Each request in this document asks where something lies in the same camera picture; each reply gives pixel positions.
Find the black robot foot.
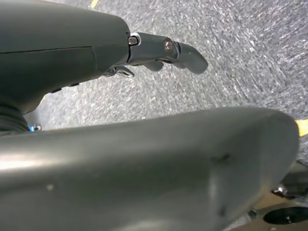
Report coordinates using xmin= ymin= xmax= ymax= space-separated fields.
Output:
xmin=248 ymin=161 xmax=308 ymax=231

